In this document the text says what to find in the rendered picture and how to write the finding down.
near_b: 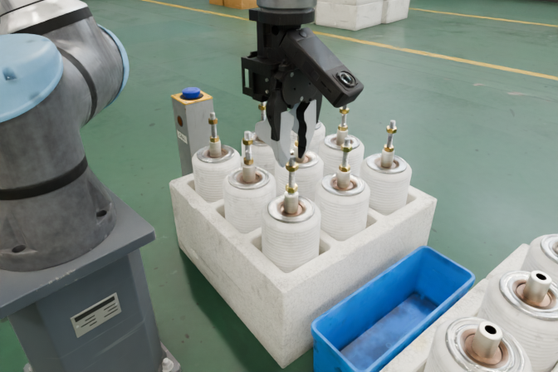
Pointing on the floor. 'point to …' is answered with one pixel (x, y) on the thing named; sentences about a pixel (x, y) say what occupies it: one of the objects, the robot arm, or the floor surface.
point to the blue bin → (388, 312)
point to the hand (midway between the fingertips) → (295, 155)
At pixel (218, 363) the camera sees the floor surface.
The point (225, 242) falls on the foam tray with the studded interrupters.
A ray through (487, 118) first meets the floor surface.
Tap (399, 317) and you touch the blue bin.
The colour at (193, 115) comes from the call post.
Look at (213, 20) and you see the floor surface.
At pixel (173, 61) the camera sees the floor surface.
